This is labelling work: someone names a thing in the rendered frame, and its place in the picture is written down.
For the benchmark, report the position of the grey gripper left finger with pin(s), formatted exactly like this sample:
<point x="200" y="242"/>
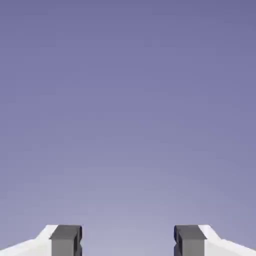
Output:
<point x="64" y="242"/>

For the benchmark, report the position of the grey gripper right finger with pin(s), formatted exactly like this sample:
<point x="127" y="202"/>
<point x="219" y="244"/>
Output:
<point x="192" y="242"/>

